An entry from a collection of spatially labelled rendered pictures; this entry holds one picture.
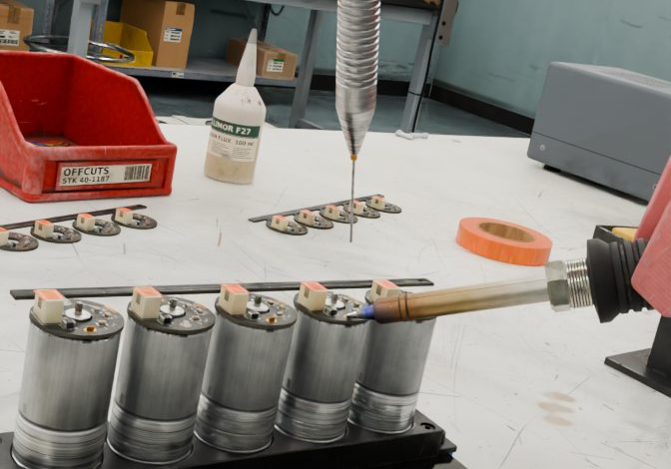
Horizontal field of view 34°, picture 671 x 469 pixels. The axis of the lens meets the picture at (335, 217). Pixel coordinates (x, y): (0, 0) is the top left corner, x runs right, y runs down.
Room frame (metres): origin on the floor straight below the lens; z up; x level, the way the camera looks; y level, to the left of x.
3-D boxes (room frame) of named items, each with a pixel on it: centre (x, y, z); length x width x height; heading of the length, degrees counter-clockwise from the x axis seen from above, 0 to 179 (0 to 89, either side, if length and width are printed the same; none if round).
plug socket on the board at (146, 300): (0.28, 0.05, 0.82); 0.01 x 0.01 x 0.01; 37
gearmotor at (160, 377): (0.29, 0.04, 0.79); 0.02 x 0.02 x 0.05
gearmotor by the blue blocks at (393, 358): (0.34, -0.03, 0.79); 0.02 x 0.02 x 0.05
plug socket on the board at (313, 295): (0.32, 0.00, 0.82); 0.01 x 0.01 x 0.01; 37
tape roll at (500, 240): (0.66, -0.11, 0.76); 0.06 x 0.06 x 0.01
